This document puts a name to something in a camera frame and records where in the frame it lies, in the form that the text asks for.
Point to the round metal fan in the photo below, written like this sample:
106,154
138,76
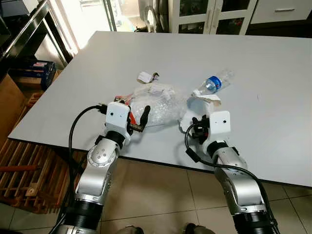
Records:
155,17

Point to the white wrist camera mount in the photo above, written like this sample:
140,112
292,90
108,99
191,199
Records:
117,117
219,126

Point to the dark blue box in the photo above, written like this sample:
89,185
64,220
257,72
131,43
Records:
34,70

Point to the orange wooden slat rack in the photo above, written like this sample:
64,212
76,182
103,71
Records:
34,161

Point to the clear bottle with blue label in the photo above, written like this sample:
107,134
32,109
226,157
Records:
213,83

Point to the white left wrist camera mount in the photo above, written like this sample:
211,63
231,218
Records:
117,117

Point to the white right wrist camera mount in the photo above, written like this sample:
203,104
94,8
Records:
219,126

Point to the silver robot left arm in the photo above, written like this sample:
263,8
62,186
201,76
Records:
95,170

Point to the white drawer cabinet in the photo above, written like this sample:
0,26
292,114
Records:
282,10

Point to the torn white brown paper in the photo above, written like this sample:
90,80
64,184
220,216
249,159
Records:
207,99

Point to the brown cardboard box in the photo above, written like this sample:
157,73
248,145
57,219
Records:
9,107

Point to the white paper sheet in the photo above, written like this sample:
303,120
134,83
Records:
187,119

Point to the robot left leg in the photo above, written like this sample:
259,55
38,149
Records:
127,230

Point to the red rod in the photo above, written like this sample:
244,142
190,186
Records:
19,168

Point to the clear crumpled plastic bag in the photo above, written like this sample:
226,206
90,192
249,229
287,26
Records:
163,105

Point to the small crumpled white paper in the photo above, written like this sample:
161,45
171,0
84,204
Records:
145,77

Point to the steel shelf frame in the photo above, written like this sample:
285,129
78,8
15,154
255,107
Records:
29,29

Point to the robot right leg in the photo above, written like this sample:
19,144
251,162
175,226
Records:
197,229

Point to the white glass door cabinet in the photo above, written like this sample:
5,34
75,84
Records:
212,17

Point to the robot leg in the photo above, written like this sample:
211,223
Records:
197,229
127,230

